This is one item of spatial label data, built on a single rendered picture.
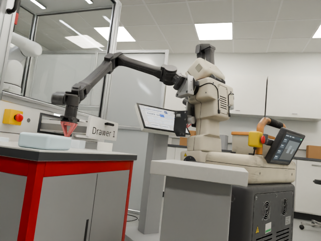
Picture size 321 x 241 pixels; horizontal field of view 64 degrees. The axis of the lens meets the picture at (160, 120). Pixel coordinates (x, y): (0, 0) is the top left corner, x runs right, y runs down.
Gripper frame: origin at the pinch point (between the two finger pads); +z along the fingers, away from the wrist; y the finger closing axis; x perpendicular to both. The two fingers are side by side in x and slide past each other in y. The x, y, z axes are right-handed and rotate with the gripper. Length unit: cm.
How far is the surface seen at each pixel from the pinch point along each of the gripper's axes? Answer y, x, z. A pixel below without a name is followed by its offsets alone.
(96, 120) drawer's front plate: -11.6, 10.1, -10.2
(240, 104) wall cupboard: -319, 176, -100
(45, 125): -18.5, -19.7, -4.2
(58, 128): -15.2, -10.5, -3.7
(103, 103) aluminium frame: -76, -3, -31
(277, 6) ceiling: -191, 174, -206
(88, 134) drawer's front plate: -6.7, 8.4, -2.4
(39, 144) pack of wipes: 52, 12, 4
